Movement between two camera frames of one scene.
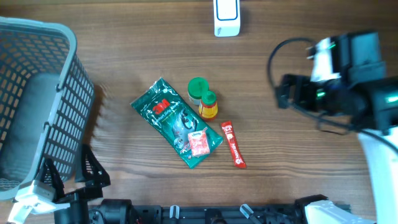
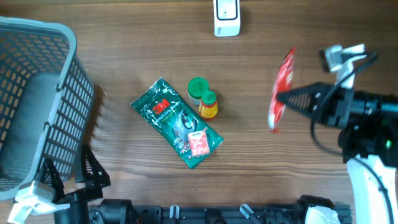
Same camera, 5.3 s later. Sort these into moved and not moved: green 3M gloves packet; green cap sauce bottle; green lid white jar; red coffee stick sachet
Moved: red coffee stick sachet
Not moved: green cap sauce bottle; green lid white jar; green 3M gloves packet
